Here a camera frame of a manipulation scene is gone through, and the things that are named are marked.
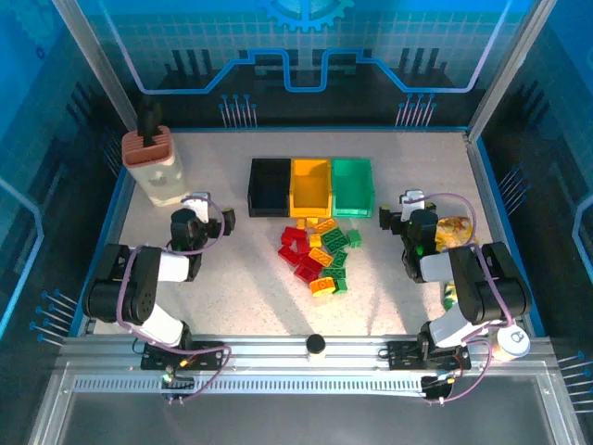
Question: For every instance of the small green lego brick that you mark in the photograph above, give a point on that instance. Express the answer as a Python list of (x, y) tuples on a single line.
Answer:
[(342, 284), (354, 237)]

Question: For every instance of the small yellow lego brick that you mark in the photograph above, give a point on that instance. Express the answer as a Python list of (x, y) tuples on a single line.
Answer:
[(315, 239), (301, 223)]

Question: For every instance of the small red lego brick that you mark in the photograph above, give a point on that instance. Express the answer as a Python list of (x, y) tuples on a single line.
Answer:
[(303, 248)]

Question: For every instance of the orange rounded lego brick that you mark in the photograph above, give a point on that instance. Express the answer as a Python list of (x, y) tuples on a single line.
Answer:
[(322, 286)]

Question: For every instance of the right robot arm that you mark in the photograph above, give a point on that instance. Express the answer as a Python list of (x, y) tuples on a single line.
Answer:
[(491, 287)]

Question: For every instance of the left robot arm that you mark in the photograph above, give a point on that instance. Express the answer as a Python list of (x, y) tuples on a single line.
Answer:
[(139, 296)]

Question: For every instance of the yellow snack bag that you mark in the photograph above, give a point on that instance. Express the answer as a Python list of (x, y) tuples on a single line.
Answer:
[(456, 232)]

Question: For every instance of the green plastic bin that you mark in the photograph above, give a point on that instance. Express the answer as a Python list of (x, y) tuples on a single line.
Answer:
[(352, 185)]

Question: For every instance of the black plastic bin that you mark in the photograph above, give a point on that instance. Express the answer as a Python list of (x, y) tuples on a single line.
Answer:
[(271, 185)]

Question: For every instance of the green snack bag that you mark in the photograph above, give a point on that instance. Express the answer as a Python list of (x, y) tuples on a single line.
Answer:
[(449, 296)]

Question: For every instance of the yellow plastic bin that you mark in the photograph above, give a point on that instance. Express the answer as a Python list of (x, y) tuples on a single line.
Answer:
[(308, 190)]

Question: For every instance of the black capped cream jar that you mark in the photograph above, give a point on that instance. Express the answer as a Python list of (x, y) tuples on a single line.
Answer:
[(316, 344)]

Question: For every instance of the white cup with lid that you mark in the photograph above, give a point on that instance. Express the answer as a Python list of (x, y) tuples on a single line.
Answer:
[(512, 340)]

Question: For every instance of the blue circuit pattern backdrop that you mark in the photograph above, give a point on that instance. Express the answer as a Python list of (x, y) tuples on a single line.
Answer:
[(301, 28)]

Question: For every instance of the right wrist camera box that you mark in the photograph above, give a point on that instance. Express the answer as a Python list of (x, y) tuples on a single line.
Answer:
[(413, 199)]

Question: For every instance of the aluminium side rail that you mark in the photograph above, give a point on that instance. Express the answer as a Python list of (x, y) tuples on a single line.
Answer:
[(482, 185)]

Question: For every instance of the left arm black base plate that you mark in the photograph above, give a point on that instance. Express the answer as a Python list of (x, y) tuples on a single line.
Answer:
[(208, 352)]

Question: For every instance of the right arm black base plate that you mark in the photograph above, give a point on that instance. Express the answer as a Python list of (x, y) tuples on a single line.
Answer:
[(403, 354)]

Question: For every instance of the aluminium front rail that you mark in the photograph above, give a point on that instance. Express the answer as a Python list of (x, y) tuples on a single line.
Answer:
[(259, 347)]

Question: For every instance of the aluminium enclosure post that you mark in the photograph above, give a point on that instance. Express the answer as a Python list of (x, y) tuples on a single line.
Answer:
[(91, 55), (513, 55)]

